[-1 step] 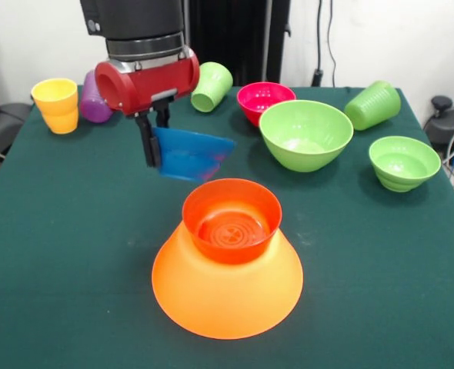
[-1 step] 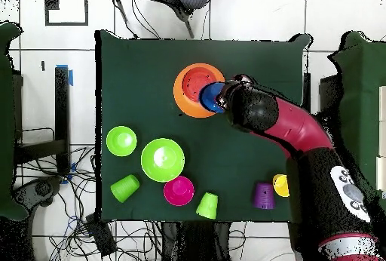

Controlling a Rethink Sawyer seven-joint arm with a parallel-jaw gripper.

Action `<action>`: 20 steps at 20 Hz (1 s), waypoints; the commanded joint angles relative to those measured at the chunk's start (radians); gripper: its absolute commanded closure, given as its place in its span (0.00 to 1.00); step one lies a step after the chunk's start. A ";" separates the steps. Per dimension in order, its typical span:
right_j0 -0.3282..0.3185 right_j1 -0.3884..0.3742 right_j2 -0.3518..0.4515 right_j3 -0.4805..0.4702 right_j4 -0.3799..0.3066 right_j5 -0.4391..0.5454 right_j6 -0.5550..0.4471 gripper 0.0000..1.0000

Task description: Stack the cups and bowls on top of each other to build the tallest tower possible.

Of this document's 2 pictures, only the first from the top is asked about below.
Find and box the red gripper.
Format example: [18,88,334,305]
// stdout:
[94,46,201,168]

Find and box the blue ribbed bowl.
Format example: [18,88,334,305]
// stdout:
[152,126,239,183]

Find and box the yellow ribbed cup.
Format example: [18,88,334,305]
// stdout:
[32,78,79,135]

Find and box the red bowl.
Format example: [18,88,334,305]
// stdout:
[182,178,283,265]

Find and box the large orange bowl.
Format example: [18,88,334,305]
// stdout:
[152,221,304,341]

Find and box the purple cup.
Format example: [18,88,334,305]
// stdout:
[79,69,115,124]

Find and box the green ribbed cup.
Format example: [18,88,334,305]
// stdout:
[190,61,234,113]

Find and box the pink bowl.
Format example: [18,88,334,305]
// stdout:
[236,81,297,128]

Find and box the black chair base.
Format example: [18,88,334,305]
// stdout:
[0,49,43,155]
[422,95,454,168]

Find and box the large green bowl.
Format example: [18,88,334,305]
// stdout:
[259,99,355,173]

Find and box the green smooth cup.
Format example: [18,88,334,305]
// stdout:
[343,79,402,131]

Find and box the small green ribbed bowl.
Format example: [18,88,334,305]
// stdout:
[368,135,442,193]

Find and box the dark green tablecloth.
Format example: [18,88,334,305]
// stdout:
[0,84,454,369]

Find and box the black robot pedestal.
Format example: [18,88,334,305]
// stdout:
[180,0,292,88]

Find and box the black wall cable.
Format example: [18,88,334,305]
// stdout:
[311,0,338,88]

